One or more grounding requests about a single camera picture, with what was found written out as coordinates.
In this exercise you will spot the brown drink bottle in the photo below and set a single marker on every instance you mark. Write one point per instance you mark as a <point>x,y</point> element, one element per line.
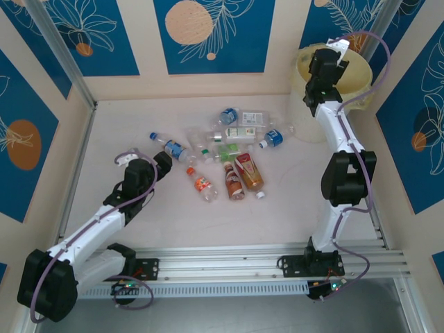
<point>234,184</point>

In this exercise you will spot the clear bottle green white label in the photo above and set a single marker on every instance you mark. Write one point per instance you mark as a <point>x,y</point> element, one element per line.
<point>239,132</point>

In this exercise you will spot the crumpled clear plastic bottle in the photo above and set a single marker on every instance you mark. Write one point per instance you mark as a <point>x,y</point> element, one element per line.
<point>196,137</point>

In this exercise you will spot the red label amber bottle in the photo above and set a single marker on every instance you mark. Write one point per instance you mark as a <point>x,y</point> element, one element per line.
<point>249,173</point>

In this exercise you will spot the clear rectangular bottle white label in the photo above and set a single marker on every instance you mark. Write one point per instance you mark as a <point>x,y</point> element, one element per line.
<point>253,118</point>

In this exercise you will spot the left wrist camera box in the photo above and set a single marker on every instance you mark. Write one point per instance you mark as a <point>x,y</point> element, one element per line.
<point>126,156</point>

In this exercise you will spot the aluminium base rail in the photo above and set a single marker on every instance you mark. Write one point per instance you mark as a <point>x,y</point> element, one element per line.
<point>222,263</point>

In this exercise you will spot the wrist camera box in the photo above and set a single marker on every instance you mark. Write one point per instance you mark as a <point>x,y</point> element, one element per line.
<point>126,156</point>
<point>338,45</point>

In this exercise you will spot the blue label water bottle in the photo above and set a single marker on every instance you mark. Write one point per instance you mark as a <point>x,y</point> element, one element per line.
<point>228,116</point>

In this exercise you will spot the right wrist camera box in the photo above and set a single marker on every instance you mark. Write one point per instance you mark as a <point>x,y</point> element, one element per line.
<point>338,45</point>

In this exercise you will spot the cream plastic bin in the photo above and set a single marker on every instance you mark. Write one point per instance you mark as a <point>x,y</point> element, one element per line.
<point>308,128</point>

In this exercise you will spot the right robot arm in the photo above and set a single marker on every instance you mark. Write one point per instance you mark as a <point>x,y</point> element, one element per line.
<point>347,180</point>

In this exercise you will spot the orange label orange cap bottle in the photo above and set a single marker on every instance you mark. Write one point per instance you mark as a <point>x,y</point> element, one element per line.
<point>202,184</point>

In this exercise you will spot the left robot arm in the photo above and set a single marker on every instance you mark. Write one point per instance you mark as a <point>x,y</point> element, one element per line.
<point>45,284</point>

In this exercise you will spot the blue label white cap bottle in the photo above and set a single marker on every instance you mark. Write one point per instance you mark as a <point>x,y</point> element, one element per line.
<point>274,137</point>

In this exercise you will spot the clear bottle bright green label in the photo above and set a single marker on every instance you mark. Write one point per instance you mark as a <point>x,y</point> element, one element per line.
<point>225,151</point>

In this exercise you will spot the aluminium corner post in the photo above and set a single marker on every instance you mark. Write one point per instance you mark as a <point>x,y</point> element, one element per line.
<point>383,17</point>
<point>59,45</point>

